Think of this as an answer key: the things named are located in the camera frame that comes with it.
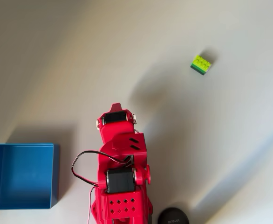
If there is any green lego brick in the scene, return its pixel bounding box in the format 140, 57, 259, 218
190, 55, 213, 77

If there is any blue box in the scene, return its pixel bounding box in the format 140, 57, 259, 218
0, 142, 60, 210

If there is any thin servo cable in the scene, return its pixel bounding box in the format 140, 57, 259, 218
71, 151, 133, 187
87, 186, 97, 224

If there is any black gooseneck camera stand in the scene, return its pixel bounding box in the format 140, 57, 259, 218
157, 206, 191, 224

